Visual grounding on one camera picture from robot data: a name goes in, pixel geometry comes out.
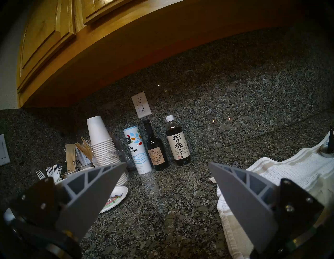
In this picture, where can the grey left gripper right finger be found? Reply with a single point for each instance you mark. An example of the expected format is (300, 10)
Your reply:
(242, 198)

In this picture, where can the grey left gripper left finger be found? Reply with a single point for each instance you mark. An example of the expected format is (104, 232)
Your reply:
(86, 198)

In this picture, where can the small paper cup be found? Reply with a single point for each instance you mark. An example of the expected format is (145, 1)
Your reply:
(85, 166)
(70, 174)

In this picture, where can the small plate with wrappers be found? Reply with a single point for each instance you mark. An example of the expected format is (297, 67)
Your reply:
(117, 197)

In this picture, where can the white plastic fork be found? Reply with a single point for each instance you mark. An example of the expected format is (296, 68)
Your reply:
(41, 174)
(50, 171)
(58, 171)

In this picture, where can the brown paper chopstick sleeve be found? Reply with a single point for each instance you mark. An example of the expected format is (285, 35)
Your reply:
(70, 156)

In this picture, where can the bundle of wooden stirrers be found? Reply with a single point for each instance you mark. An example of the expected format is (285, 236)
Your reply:
(84, 150)

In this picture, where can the white beige striped towel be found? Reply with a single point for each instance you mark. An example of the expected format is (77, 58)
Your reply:
(292, 167)

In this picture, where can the stack of white paper cups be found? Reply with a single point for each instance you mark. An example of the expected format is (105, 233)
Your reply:
(99, 138)

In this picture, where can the white salt canister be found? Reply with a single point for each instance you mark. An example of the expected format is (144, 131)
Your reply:
(137, 151)

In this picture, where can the soy sauce bottle white cap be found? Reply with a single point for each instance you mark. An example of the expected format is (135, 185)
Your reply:
(178, 148)

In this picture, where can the dark olive oil bottle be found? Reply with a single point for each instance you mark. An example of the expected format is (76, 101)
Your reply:
(156, 154)

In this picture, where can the round silver metal dish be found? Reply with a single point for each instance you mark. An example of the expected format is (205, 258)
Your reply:
(326, 152)

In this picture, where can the white light switch plate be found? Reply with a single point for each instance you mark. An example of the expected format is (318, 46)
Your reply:
(3, 151)

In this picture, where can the white wall outlet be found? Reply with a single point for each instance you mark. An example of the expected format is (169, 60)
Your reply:
(141, 105)

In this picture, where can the wooden wall cabinet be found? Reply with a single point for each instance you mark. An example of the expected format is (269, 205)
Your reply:
(104, 44)

